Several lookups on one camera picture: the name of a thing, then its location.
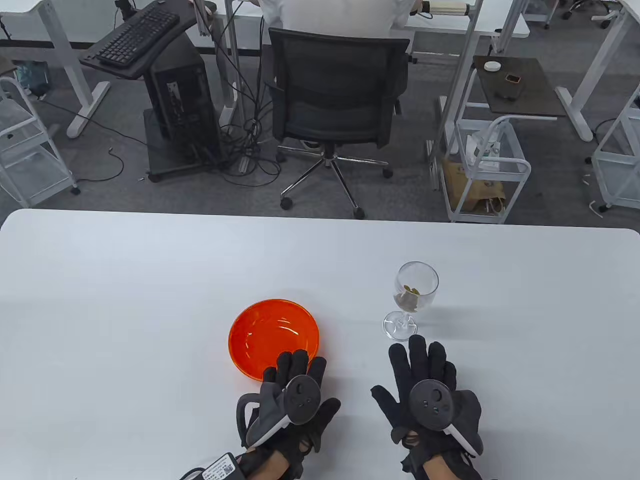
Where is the person's left hand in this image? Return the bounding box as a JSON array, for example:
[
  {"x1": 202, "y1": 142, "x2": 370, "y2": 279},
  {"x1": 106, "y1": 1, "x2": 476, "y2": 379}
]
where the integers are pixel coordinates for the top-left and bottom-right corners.
[{"x1": 236, "y1": 350, "x2": 342, "y2": 468}]

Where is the person's right hand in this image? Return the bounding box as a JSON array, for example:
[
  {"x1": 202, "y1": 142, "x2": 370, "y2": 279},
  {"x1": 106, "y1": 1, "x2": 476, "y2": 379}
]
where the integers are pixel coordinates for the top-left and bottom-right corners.
[{"x1": 371, "y1": 335, "x2": 483, "y2": 471}]

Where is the orange bowl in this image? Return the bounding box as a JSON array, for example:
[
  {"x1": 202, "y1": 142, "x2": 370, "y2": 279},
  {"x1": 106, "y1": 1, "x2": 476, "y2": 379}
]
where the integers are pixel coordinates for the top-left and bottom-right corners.
[{"x1": 228, "y1": 299, "x2": 320, "y2": 385}]

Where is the pile of raisins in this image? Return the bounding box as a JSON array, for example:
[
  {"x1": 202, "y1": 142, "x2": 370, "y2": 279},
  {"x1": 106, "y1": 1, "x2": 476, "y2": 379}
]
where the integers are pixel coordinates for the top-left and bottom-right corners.
[{"x1": 395, "y1": 285, "x2": 420, "y2": 313}]

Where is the clear wine glass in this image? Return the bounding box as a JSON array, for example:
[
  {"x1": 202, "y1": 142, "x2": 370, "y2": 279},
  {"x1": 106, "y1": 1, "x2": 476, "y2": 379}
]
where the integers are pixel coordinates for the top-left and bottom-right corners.
[{"x1": 383, "y1": 261, "x2": 440, "y2": 342}]

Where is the person's right forearm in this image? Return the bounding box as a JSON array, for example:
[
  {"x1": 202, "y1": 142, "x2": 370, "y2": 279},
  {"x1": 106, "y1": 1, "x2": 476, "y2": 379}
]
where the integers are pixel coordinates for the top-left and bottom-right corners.
[{"x1": 422, "y1": 457, "x2": 467, "y2": 480}]

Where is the person's left forearm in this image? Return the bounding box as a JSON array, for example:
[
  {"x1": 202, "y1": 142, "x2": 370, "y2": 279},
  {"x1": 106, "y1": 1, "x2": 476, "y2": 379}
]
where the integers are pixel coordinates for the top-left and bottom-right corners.
[{"x1": 245, "y1": 447, "x2": 292, "y2": 480}]

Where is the black white left hand controller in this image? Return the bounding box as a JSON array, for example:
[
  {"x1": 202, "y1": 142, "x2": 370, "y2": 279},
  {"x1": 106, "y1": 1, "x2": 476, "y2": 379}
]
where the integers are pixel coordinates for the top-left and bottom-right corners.
[{"x1": 248, "y1": 375, "x2": 322, "y2": 448}]

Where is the black white hand controller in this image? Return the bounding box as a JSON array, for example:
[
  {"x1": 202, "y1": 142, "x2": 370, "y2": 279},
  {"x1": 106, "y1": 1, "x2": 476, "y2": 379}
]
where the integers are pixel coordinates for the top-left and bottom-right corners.
[
  {"x1": 248, "y1": 375, "x2": 322, "y2": 448},
  {"x1": 410, "y1": 380, "x2": 482, "y2": 457}
]

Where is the black white right hand controller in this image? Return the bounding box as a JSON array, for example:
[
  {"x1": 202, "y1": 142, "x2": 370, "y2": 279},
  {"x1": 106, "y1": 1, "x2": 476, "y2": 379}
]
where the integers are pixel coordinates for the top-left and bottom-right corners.
[{"x1": 410, "y1": 380, "x2": 482, "y2": 457}]

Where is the black box with white label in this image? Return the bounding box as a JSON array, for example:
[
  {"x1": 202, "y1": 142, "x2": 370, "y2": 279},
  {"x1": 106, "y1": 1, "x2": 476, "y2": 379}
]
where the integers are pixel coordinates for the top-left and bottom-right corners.
[{"x1": 180, "y1": 452, "x2": 242, "y2": 480}]

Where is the brown paper bag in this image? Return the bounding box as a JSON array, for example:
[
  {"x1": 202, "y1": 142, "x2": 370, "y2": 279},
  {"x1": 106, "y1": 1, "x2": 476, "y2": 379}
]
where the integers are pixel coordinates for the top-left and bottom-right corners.
[{"x1": 442, "y1": 159, "x2": 507, "y2": 213}]

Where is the white carton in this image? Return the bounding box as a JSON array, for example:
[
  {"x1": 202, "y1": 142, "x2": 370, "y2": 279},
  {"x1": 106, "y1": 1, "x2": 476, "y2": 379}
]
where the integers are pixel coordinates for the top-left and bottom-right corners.
[{"x1": 465, "y1": 131, "x2": 503, "y2": 168}]

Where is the black mesh office chair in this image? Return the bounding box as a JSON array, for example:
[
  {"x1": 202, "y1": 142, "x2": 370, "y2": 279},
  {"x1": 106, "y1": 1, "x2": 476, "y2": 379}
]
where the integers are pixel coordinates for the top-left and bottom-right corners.
[{"x1": 268, "y1": 27, "x2": 412, "y2": 220}]

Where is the black computer tower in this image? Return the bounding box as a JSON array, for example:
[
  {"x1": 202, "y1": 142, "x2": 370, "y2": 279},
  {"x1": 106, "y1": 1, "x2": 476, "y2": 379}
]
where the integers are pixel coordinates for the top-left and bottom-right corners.
[{"x1": 145, "y1": 37, "x2": 224, "y2": 162}]

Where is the brown side table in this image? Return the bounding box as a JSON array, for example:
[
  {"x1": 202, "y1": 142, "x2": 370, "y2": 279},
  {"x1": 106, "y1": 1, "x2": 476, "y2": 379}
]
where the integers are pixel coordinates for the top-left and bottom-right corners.
[{"x1": 472, "y1": 56, "x2": 568, "y2": 121}]

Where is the black keyboard stand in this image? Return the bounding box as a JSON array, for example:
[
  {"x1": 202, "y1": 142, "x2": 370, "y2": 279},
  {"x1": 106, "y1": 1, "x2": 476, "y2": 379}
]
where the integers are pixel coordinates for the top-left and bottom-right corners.
[{"x1": 79, "y1": 0, "x2": 238, "y2": 183}]

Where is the black keyboard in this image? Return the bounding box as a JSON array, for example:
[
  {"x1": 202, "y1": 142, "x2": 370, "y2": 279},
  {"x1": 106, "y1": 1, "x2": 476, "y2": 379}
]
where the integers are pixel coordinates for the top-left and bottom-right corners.
[{"x1": 95, "y1": 4, "x2": 181, "y2": 69}]

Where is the white desk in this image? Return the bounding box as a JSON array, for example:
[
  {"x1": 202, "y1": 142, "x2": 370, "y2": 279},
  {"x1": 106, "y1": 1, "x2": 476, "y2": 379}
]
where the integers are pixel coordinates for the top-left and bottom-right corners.
[
  {"x1": 190, "y1": 0, "x2": 531, "y2": 56},
  {"x1": 555, "y1": 0, "x2": 640, "y2": 143},
  {"x1": 0, "y1": 0, "x2": 112, "y2": 140}
]

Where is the beige roll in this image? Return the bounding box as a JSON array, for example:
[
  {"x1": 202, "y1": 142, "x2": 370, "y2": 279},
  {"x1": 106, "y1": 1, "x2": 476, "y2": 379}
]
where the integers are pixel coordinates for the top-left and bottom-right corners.
[{"x1": 422, "y1": 1, "x2": 473, "y2": 17}]

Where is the teal plastic bag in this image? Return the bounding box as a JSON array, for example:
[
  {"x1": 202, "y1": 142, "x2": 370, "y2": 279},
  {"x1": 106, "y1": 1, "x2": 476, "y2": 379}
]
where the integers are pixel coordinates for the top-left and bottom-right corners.
[{"x1": 12, "y1": 60, "x2": 51, "y2": 96}]

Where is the black cable bundle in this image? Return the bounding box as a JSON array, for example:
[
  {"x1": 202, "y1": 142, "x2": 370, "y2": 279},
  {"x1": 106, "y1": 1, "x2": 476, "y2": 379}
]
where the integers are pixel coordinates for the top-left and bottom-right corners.
[{"x1": 215, "y1": 0, "x2": 283, "y2": 188}]

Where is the aluminium frame post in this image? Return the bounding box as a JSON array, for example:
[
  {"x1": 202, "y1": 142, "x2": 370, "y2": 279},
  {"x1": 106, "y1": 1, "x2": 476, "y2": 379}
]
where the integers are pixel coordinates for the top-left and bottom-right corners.
[
  {"x1": 224, "y1": 0, "x2": 249, "y2": 174},
  {"x1": 429, "y1": 0, "x2": 486, "y2": 166}
]

